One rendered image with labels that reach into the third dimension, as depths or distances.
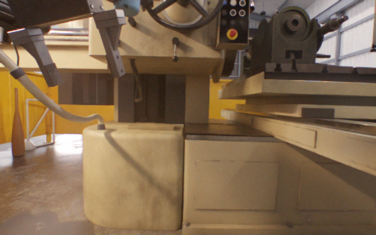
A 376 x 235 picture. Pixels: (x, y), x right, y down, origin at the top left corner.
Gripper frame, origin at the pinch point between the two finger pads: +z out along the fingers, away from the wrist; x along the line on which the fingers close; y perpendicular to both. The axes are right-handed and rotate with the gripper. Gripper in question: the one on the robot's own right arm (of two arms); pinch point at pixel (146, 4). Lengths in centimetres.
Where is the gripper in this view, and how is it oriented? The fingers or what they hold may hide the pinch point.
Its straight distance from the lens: 96.0
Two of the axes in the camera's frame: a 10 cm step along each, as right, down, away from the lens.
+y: -4.2, -9.0, -0.7
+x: -9.1, 4.2, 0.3
